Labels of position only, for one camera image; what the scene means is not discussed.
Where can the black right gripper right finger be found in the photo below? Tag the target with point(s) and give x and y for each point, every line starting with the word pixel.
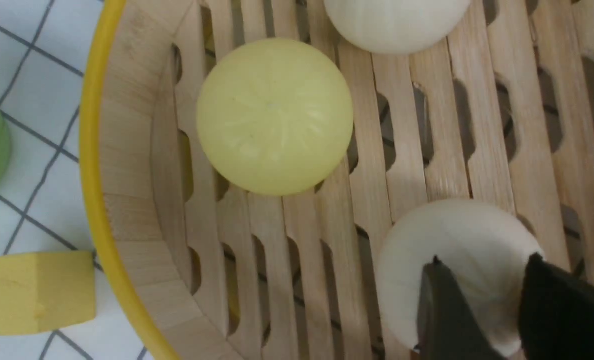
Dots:
pixel 556 313

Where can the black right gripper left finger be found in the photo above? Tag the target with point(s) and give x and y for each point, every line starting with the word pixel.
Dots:
pixel 445 324

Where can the beige bun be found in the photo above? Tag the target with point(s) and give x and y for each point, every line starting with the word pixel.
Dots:
pixel 487 250

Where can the yellow bun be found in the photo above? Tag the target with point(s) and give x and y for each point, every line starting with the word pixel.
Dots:
pixel 275 117

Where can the white bun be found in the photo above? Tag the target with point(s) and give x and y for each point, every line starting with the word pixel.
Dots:
pixel 395 27

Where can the bamboo steamer tray yellow rim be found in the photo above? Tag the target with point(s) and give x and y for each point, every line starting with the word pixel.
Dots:
pixel 502 111

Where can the yellow foam cube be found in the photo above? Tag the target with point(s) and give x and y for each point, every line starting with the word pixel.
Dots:
pixel 44 291

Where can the white grid tablecloth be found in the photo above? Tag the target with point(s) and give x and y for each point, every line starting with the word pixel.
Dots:
pixel 44 47

